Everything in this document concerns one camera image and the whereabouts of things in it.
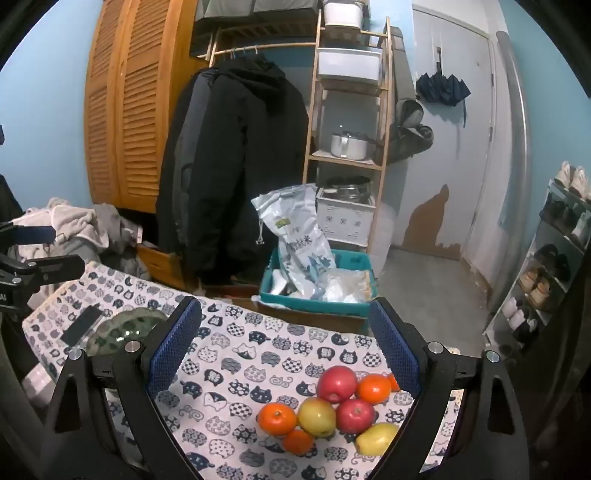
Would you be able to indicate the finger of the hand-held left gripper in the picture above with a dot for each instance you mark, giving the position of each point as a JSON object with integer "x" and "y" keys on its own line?
{"x": 51, "y": 270}
{"x": 32, "y": 233}

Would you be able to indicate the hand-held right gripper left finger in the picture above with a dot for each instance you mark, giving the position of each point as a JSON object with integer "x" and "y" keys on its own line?
{"x": 171, "y": 350}

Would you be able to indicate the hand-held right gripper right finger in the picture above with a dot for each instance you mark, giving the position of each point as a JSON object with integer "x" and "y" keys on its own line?
{"x": 392, "y": 350}

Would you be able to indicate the small orange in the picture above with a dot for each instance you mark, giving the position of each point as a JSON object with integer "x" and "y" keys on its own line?
{"x": 298, "y": 441}
{"x": 394, "y": 382}

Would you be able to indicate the white crumpled cloth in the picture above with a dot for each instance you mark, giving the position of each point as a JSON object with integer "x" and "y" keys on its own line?
{"x": 64, "y": 221}

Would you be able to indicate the green glass plate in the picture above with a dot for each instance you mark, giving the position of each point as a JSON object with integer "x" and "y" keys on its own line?
{"x": 124, "y": 328}

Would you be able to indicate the black phone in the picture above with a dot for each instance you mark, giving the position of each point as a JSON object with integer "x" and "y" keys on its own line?
{"x": 83, "y": 323}

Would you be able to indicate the cat print cloth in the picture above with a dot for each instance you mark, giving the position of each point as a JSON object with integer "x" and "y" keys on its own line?
{"x": 240, "y": 332}

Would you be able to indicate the grey crumpled garment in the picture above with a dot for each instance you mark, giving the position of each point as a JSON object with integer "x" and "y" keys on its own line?
{"x": 113, "y": 230}

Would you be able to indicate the clear plastic bag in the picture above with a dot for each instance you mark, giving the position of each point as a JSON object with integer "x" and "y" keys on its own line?
{"x": 344, "y": 286}

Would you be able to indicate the brown cardboard box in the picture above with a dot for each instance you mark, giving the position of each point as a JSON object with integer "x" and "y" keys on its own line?
{"x": 309, "y": 321}

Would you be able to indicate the wooden drawer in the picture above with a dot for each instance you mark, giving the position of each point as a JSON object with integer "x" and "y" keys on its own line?
{"x": 159, "y": 263}

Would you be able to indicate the teal box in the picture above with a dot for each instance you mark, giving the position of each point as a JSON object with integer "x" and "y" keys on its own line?
{"x": 314, "y": 308}

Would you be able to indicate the yellow red apple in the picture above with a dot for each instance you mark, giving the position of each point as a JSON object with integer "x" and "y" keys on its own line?
{"x": 317, "y": 417}

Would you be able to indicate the white shoe rack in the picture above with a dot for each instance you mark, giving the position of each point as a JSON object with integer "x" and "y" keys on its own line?
{"x": 512, "y": 304}

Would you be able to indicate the white perforated basket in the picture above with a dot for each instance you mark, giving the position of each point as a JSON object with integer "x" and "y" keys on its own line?
{"x": 344, "y": 220}

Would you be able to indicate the white rice bag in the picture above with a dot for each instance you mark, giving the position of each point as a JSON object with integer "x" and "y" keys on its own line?
{"x": 295, "y": 230}

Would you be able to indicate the wooden louvered wardrobe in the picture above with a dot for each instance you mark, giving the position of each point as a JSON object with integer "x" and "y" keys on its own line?
{"x": 134, "y": 115}

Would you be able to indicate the steel steamer pot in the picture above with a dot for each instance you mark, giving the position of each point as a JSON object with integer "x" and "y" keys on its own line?
{"x": 348, "y": 189}

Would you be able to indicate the grey jacket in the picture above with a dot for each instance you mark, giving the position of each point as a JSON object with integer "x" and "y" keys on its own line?
{"x": 182, "y": 152}

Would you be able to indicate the white door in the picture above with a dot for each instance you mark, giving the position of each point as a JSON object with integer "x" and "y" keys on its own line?
{"x": 457, "y": 161}

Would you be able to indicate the black coat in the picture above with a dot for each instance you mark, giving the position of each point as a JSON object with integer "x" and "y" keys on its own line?
{"x": 240, "y": 161}

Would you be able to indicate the white pot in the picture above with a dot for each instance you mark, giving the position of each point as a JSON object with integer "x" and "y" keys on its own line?
{"x": 348, "y": 146}

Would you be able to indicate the olive green bag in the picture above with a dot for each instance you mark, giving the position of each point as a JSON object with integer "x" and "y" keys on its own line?
{"x": 411, "y": 134}

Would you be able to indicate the wooden shelf rack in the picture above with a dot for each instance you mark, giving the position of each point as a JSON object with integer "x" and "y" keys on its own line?
{"x": 314, "y": 115}

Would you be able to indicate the navy folded umbrella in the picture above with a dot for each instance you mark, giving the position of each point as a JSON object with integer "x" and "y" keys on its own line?
{"x": 443, "y": 87}

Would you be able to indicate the white storage bin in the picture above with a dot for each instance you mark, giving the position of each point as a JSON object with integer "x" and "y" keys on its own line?
{"x": 344, "y": 11}
{"x": 351, "y": 64}

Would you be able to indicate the grey leaning board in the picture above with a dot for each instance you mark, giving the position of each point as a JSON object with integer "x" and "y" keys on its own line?
{"x": 399, "y": 60}

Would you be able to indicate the grey fabric storage box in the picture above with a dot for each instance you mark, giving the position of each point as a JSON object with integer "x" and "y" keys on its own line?
{"x": 258, "y": 9}

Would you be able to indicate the wooden clothes rail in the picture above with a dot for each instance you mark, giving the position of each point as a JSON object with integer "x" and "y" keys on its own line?
{"x": 263, "y": 48}

